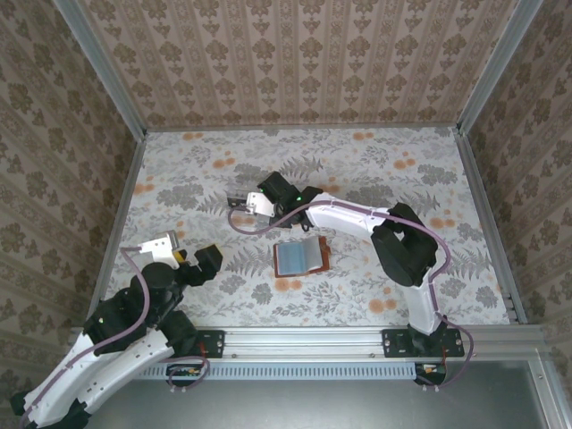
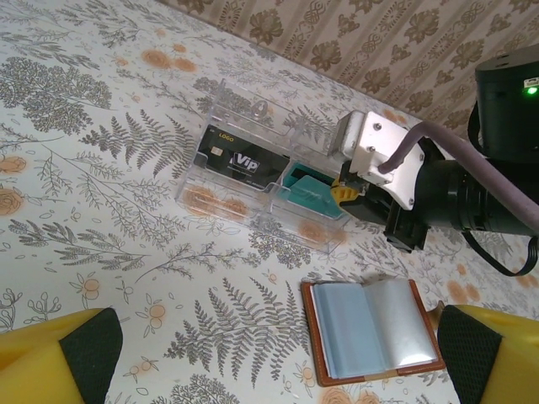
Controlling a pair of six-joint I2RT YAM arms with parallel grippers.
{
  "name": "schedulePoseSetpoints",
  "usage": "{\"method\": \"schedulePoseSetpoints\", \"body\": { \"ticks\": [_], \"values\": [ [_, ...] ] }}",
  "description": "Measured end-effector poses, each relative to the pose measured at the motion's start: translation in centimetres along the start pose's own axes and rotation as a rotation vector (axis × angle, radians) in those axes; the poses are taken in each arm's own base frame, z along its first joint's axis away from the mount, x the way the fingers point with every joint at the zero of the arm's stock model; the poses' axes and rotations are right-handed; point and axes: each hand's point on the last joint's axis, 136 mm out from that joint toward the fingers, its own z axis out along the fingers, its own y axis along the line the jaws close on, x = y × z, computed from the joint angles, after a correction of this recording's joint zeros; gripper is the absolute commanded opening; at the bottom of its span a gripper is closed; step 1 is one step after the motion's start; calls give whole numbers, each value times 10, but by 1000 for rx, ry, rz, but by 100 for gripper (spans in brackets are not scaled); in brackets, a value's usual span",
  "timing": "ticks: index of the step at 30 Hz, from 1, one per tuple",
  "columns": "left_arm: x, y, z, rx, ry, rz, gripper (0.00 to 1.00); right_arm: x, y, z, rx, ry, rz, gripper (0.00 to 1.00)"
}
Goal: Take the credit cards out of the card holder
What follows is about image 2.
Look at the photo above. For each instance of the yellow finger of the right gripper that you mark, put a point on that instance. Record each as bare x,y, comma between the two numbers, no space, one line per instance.
347,195

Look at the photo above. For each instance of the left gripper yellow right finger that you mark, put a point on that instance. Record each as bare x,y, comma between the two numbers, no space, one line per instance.
505,366

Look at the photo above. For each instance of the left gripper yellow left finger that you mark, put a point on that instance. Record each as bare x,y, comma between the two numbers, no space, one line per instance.
38,366

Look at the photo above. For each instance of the teal VIP chip card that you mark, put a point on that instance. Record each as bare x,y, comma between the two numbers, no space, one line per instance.
307,198

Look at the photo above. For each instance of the black VIP card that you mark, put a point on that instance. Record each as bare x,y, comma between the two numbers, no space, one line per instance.
244,160

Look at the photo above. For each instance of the brown leather card holder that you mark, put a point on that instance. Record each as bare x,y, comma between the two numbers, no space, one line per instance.
358,328

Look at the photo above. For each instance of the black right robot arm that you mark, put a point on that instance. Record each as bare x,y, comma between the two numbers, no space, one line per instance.
505,105

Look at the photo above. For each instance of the clear acrylic box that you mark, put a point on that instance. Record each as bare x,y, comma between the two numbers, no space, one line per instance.
236,210

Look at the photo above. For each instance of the floral patterned tablecloth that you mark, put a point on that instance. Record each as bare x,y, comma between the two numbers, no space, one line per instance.
126,252

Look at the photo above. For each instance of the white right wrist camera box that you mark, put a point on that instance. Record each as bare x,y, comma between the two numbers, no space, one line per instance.
379,143

